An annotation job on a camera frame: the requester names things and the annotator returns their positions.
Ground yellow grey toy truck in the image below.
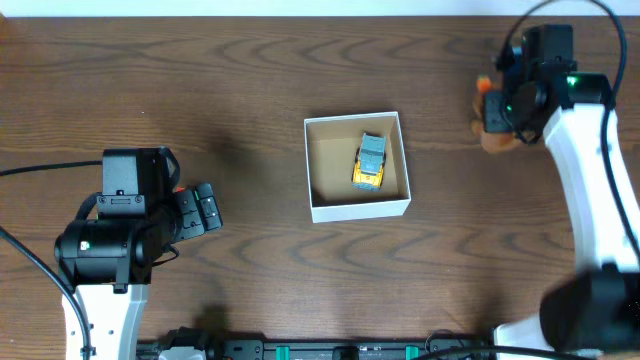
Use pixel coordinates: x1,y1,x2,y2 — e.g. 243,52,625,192
351,133,386,192

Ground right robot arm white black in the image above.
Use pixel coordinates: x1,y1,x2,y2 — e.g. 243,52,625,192
483,55,639,359

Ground black mounting rail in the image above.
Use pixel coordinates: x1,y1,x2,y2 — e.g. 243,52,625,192
135,327,490,360

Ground brown plush capybara toy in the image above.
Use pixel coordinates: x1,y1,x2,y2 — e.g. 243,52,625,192
471,75,522,154

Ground white cardboard box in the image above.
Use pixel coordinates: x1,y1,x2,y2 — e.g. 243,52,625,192
304,111,412,223

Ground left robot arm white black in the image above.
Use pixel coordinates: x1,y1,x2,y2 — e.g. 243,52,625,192
55,181,222,359

